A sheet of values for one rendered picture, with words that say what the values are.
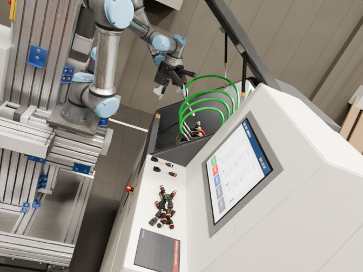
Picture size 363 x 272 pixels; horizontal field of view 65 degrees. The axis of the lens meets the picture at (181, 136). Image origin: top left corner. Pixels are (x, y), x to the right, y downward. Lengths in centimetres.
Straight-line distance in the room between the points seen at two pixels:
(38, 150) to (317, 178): 115
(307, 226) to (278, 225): 8
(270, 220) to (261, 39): 372
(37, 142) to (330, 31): 422
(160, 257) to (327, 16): 421
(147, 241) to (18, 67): 106
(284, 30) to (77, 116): 357
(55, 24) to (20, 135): 54
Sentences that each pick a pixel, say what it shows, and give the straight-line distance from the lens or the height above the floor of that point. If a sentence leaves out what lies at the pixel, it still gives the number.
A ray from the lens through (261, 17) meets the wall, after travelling 436.
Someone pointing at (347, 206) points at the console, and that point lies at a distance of 93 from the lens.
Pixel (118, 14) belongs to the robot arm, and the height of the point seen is 161.
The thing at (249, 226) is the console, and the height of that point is 127.
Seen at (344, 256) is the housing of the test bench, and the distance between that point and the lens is 107.
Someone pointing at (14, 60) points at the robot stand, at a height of 117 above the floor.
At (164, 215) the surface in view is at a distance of 117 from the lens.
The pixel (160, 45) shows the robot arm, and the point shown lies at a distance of 143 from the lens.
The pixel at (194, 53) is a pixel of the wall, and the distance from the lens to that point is 422.
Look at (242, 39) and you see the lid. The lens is 133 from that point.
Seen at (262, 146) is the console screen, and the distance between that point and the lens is 105.
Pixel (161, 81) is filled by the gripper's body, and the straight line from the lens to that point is 158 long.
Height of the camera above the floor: 177
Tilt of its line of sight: 25 degrees down
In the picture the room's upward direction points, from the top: 25 degrees clockwise
